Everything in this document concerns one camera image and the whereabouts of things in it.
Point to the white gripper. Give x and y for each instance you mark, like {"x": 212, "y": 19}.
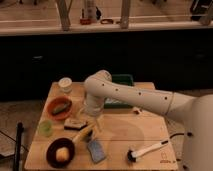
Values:
{"x": 93, "y": 106}

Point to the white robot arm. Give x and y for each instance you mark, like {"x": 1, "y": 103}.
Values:
{"x": 195, "y": 113}

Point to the yellow banana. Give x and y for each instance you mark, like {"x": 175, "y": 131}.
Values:
{"x": 85, "y": 131}

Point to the green plastic cup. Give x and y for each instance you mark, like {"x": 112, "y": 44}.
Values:
{"x": 45, "y": 128}

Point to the blue grey sponge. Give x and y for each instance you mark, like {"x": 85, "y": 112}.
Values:
{"x": 96, "y": 151}

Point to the small red white object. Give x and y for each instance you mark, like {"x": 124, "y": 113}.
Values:
{"x": 137, "y": 110}

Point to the green pickle in bowl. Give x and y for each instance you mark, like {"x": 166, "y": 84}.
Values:
{"x": 60, "y": 108}

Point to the orange bowl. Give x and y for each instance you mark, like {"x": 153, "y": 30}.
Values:
{"x": 53, "y": 103}

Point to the yellow round fruit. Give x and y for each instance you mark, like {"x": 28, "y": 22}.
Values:
{"x": 62, "y": 154}

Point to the dark brown bowl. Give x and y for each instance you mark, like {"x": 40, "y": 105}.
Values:
{"x": 54, "y": 146}

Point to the white dish brush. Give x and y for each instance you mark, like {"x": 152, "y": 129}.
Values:
{"x": 133, "y": 155}

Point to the black pole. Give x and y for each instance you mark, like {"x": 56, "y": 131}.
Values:
{"x": 16, "y": 160}

